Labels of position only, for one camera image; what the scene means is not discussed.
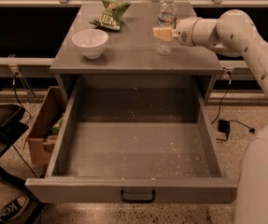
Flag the clear plastic water bottle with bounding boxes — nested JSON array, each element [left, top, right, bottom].
[[156, 0, 177, 55]]

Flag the brown cardboard box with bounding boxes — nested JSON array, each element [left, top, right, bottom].
[[28, 87, 66, 165]]

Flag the black floor cable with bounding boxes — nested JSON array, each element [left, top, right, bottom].
[[230, 119, 257, 134]]

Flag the black power adapter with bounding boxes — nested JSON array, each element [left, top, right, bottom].
[[218, 119, 231, 133]]

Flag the open grey top drawer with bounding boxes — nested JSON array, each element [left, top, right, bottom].
[[26, 76, 237, 203]]

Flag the black sneaker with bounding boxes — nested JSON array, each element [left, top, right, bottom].
[[0, 195, 30, 224]]

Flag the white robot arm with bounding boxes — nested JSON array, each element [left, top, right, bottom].
[[152, 9, 268, 224]]

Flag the white ceramic bowl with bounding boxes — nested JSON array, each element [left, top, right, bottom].
[[72, 29, 108, 59]]

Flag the green chip bag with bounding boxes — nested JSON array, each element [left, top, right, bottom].
[[90, 0, 131, 31]]

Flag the black drawer handle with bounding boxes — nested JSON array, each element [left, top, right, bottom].
[[120, 189, 156, 203]]

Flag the grey cabinet counter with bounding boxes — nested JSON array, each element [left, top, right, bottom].
[[49, 1, 224, 105]]

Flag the green item in box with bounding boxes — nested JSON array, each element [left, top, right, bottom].
[[51, 116, 63, 135]]

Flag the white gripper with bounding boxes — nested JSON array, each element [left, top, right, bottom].
[[152, 17, 199, 47]]

